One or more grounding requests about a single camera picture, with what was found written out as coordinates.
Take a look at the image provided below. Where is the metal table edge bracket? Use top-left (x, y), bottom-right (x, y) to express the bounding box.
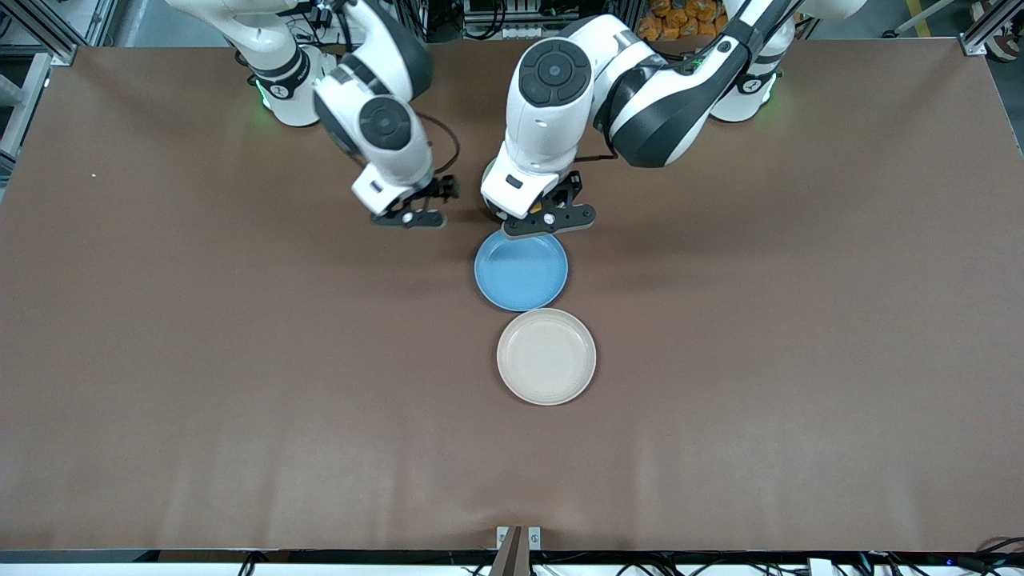
top-left (488, 525), bottom-right (543, 576)

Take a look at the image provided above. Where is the grey metal post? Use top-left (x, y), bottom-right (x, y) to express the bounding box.
top-left (0, 52), bottom-right (54, 186)

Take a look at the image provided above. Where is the blue plate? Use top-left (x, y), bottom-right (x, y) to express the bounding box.
top-left (474, 228), bottom-right (570, 312)

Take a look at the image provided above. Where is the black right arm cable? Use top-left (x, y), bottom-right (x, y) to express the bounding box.
top-left (414, 112), bottom-right (462, 178)

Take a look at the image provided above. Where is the beige plate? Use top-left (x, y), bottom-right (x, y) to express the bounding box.
top-left (496, 308), bottom-right (598, 406)

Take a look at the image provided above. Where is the black equipment rack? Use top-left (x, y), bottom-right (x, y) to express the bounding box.
top-left (416, 0), bottom-right (641, 41)

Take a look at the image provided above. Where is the pale green plate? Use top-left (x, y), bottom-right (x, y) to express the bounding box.
top-left (481, 158), bottom-right (505, 222)

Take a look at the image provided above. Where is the bag of orange fruits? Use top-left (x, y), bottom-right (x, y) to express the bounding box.
top-left (638, 0), bottom-right (741, 41)

